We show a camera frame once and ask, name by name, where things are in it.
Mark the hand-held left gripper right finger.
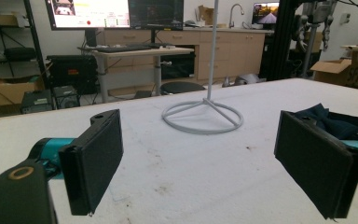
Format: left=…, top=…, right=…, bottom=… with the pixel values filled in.
left=273, top=110, right=358, bottom=219

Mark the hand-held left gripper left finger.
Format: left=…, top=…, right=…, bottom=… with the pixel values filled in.
left=29, top=108, right=124, bottom=217

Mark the dark blue bow tie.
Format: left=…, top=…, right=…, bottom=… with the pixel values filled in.
left=294, top=103, right=358, bottom=144

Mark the black computer unit with fan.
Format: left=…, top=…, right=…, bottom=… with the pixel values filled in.
left=52, top=85, right=82, bottom=110

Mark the black computer unit green label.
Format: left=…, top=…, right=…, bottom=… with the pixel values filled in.
left=20, top=89, right=54, bottom=115

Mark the large black equipment case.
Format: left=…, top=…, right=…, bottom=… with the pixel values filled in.
left=46, top=54, right=99, bottom=95

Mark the large open cardboard box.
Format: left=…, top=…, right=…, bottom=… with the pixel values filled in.
left=310, top=50, right=358, bottom=90

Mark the flat brown cardboard box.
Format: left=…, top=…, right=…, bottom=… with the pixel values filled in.
left=0, top=77, right=46, bottom=108

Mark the black round stool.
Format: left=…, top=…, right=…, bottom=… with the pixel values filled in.
left=159, top=80, right=207, bottom=96

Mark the black keyboard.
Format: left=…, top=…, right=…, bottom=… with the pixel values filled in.
left=95, top=44, right=152, bottom=53

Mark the light wooden standing desk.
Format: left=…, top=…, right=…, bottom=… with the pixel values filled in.
left=77, top=46, right=196, bottom=104

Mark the black metal shelf rack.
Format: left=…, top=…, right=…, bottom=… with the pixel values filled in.
left=0, top=0, right=50, bottom=91

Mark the light wooden cabinet counter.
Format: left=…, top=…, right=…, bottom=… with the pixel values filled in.
left=103, top=27, right=274, bottom=84

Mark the monitor with bright white screen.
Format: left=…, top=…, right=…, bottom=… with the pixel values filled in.
left=45, top=0, right=131, bottom=31

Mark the small monitor with road picture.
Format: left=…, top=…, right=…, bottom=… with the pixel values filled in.
left=251, top=2, right=280, bottom=26

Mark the monitor with dark screen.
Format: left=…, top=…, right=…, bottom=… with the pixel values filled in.
left=128, top=0, right=185, bottom=31

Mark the silver kitchen faucet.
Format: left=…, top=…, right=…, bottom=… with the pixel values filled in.
left=228, top=3, right=245, bottom=29

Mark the open cardboard box on counter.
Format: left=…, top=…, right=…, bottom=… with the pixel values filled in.
left=197, top=5, right=215, bottom=26

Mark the black metal frame column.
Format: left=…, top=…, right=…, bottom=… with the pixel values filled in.
left=266, top=0, right=303, bottom=82

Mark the white metal ring-base stand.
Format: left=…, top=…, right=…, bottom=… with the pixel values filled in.
left=161, top=0, right=244, bottom=135

